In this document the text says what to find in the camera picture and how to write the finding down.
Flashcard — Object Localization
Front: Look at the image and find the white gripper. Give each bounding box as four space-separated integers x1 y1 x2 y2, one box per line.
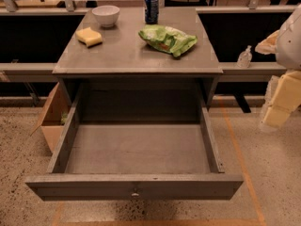
255 30 301 132

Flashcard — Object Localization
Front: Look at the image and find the green rice chip bag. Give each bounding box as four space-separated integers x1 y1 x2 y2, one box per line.
138 24 198 57

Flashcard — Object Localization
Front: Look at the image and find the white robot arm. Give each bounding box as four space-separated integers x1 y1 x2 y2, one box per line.
255 5 301 132

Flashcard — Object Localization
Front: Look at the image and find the yellow sponge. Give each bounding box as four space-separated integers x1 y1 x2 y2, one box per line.
75 27 103 47

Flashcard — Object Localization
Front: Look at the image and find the clear sanitizer bottle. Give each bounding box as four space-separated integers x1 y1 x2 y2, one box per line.
237 45 252 68

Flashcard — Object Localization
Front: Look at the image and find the blue soda can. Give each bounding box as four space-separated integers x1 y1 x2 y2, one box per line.
145 0 159 24

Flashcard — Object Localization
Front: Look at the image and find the grey wooden cabinet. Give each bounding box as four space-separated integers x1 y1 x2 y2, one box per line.
53 7 222 104

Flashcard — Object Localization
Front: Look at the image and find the open grey drawer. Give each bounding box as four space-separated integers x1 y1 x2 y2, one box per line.
25 85 243 201

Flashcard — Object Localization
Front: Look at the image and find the white bowl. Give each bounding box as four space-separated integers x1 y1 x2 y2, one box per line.
92 5 119 27

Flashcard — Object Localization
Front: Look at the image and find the cardboard box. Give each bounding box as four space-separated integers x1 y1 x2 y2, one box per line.
31 83 70 152

